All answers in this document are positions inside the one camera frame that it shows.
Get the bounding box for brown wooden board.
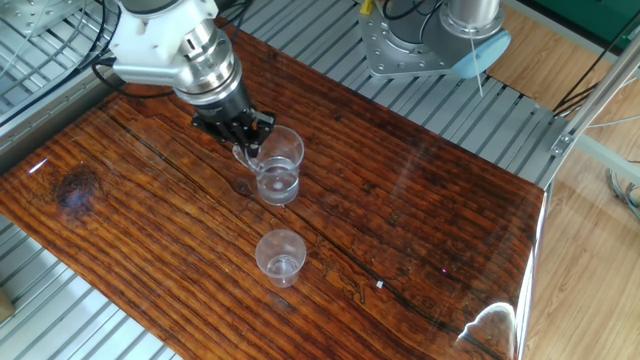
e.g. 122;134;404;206
0;17;546;360

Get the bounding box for perforated silver metal plate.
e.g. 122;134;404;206
0;0;86;37

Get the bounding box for silver force sensor flange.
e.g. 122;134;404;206
172;19;244;106

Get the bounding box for coloured cable bundle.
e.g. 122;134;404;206
605;159;640;224

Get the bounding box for beige cardboard piece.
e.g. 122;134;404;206
0;287;16;325

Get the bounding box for black plug cable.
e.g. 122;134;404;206
91;55;176;100

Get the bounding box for thin black cables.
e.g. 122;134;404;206
552;22;640;117

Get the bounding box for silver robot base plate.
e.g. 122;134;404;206
357;0;476;80

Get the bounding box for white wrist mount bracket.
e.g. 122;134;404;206
108;0;221;89

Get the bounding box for grey frame rail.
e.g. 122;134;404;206
574;133;640;187

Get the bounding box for aluminium frame beam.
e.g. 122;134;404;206
548;34;640;157

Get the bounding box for clear plastic cup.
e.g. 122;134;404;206
254;228;307;289

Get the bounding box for grey metal table rail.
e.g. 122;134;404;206
0;74;119;175

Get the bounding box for clear plastic mug with handle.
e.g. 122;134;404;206
232;124;306;207

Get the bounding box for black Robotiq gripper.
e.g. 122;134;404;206
192;82;276;157

